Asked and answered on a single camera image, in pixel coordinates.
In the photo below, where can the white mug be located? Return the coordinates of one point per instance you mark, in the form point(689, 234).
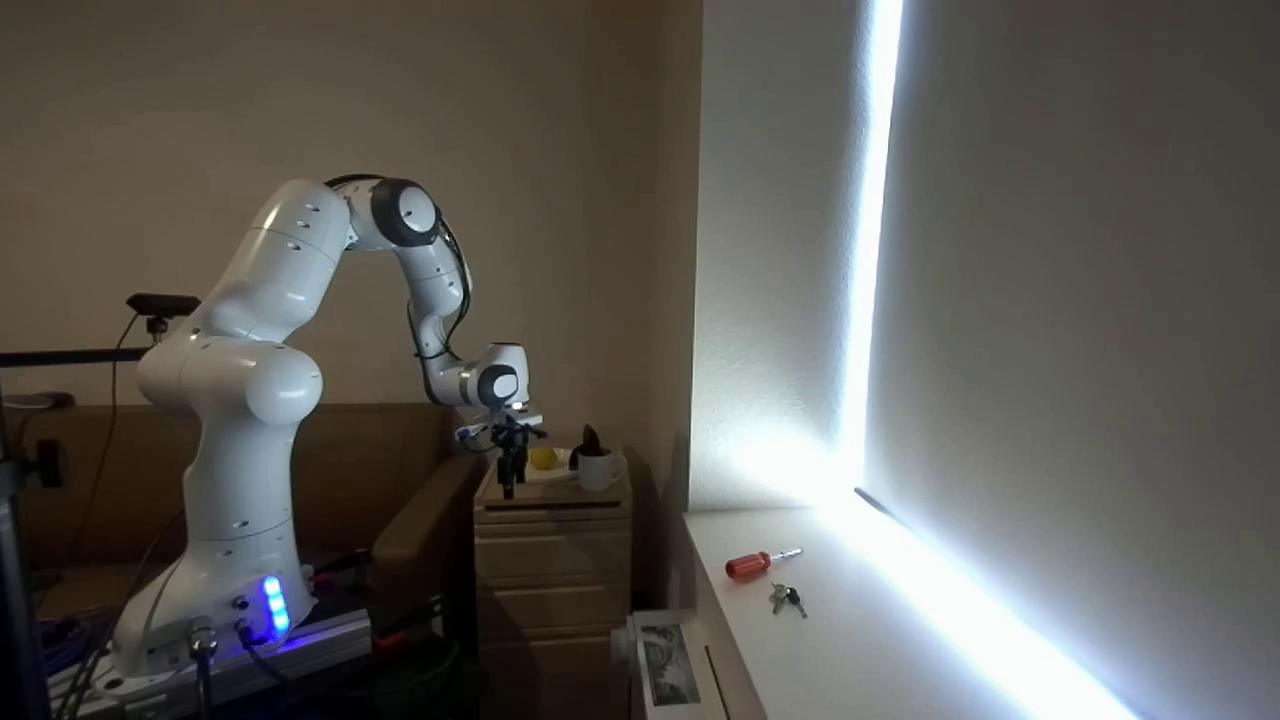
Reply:
point(603, 474)

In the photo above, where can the white round plate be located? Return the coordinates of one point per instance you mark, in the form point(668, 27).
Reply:
point(552, 474)

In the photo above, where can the black camera on stand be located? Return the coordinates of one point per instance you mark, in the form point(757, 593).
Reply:
point(163, 305)

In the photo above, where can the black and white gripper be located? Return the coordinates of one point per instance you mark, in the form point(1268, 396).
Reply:
point(513, 433)

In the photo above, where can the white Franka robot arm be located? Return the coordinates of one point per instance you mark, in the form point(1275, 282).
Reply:
point(241, 385)

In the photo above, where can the white window sill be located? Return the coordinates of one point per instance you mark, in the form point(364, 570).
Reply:
point(852, 643)

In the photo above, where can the small bunch of keys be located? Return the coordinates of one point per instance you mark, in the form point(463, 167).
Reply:
point(784, 603)

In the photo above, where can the black camera boom pole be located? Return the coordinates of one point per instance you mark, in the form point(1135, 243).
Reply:
point(64, 357)

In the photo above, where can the brown leather armchair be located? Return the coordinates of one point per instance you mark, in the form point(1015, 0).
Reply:
point(361, 466)

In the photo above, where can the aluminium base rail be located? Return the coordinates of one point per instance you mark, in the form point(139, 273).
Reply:
point(304, 646)

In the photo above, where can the black tool in mug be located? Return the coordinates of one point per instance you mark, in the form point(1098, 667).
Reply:
point(586, 441)

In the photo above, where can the light wooden nightstand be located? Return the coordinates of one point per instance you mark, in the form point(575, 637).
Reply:
point(552, 603)

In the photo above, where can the yellow lemon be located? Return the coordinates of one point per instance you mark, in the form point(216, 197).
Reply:
point(546, 459)

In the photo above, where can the wooden nightstand drawer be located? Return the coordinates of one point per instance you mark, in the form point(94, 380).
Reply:
point(575, 527)

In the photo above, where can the grey window roller blind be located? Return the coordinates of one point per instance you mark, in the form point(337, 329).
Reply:
point(1092, 295)

